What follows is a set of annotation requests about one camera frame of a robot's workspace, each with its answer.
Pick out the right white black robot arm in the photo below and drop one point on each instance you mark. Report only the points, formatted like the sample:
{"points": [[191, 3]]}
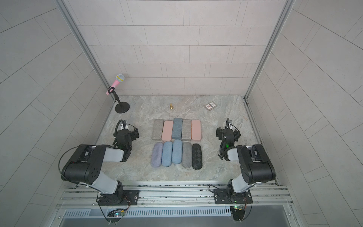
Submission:
{"points": [[253, 160]]}

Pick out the blue case pink glasses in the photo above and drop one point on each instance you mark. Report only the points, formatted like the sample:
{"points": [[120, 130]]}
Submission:
{"points": [[177, 152]]}

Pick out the black microphone stand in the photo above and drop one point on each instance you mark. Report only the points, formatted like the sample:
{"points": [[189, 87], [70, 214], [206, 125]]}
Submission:
{"points": [[121, 107]]}

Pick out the black tan case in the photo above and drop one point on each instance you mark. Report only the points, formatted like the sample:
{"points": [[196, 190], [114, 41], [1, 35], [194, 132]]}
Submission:
{"points": [[197, 162]]}

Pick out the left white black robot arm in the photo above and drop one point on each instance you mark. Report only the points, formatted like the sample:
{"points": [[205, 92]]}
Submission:
{"points": [[85, 164]]}

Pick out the tan blue glasses case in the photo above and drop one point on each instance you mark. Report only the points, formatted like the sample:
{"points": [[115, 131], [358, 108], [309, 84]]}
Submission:
{"points": [[167, 154]]}

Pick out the aluminium rail frame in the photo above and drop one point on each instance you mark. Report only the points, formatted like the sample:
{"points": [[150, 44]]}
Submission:
{"points": [[166, 199]]}

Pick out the circuit board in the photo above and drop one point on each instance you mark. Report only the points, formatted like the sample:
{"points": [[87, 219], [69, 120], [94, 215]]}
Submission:
{"points": [[117, 213], [237, 213]]}

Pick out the small pink card box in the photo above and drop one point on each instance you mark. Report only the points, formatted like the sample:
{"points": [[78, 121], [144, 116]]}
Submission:
{"points": [[210, 106]]}

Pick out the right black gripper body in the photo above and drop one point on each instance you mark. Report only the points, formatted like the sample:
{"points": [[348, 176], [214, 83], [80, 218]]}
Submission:
{"points": [[222, 136]]}

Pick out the pink grey case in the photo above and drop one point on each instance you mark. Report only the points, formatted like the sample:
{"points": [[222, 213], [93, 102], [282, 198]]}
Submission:
{"points": [[167, 131]]}

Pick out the teal folding glasses case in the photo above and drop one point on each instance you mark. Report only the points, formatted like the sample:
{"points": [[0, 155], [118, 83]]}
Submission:
{"points": [[186, 130]]}

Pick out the purple fabric glasses case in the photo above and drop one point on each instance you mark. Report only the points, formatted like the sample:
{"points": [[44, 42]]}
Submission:
{"points": [[157, 154]]}

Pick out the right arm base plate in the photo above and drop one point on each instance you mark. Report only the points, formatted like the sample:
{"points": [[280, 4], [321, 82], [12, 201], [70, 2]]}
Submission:
{"points": [[228, 196]]}

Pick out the beige glasses case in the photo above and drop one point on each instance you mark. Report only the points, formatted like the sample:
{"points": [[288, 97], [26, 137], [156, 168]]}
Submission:
{"points": [[186, 154]]}

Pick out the pink toy microphone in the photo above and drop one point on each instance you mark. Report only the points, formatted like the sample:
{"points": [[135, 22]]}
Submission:
{"points": [[119, 79]]}

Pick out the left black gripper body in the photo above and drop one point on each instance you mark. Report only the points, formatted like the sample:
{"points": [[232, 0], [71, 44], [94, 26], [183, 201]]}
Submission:
{"points": [[132, 137]]}

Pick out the right circuit board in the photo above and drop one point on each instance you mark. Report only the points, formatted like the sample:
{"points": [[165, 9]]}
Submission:
{"points": [[237, 213]]}

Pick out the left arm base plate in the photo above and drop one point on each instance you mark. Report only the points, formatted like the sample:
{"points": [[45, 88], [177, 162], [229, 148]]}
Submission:
{"points": [[127, 197]]}

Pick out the left circuit board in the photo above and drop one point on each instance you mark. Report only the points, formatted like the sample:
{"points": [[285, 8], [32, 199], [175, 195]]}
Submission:
{"points": [[117, 213]]}

